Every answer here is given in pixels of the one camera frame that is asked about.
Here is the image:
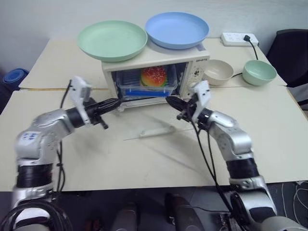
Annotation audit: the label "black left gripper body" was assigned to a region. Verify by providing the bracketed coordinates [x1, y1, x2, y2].
[83, 97, 109, 130]

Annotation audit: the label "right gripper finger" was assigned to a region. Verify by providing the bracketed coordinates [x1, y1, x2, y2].
[167, 101, 185, 112]
[165, 95, 190, 107]

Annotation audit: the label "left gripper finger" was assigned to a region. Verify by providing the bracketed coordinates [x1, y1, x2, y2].
[99, 98, 124, 108]
[100, 103, 121, 114]

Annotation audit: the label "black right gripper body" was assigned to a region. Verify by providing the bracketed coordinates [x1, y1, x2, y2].
[176, 93, 199, 121]

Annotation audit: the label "clear blue food container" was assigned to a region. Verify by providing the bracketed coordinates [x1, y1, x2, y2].
[116, 64, 179, 98]

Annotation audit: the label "glass toaster oven door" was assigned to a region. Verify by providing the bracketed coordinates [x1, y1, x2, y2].
[119, 104, 180, 142]

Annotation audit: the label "cream toaster oven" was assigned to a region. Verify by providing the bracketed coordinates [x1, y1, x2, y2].
[101, 44, 211, 114]

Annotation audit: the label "toy hamburger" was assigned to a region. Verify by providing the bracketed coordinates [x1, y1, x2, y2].
[140, 66, 167, 87]

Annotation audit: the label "beige bowl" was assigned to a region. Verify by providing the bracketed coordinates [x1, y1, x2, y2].
[204, 59, 234, 87]

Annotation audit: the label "green plastic plate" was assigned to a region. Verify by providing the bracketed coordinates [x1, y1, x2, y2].
[77, 20, 148, 63]

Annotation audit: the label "blue plastic plate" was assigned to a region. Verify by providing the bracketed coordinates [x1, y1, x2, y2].
[144, 12, 210, 50]

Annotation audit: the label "green bowl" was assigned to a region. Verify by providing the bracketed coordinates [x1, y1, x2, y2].
[242, 60, 277, 86]

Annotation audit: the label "white power strip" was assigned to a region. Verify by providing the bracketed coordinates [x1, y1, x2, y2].
[220, 32, 259, 47]

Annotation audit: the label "dark rounded shape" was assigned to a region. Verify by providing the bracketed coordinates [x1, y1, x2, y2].
[165, 192, 202, 231]

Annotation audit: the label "black chair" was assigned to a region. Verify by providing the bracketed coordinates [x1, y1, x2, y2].
[266, 28, 308, 109]

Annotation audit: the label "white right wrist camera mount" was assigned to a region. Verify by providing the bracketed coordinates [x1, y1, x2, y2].
[188, 80, 213, 123]

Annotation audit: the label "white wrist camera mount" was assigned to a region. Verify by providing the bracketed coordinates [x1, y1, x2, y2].
[70, 75, 94, 126]
[188, 80, 213, 123]

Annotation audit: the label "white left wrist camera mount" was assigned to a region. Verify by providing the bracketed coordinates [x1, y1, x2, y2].
[70, 75, 94, 126]

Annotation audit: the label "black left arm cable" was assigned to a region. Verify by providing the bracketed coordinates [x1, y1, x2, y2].
[56, 78, 74, 193]

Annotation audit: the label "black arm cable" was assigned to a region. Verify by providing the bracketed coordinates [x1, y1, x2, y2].
[56, 78, 74, 193]
[191, 119, 236, 231]

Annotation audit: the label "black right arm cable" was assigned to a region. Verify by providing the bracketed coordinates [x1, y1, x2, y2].
[191, 119, 236, 231]

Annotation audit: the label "black plug with cable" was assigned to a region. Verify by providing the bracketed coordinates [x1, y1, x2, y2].
[231, 35, 259, 78]

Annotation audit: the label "black cable bundle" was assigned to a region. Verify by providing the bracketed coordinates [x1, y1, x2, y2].
[1, 201, 73, 231]

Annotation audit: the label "white floor cables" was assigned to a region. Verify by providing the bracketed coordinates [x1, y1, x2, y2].
[292, 180, 308, 212]

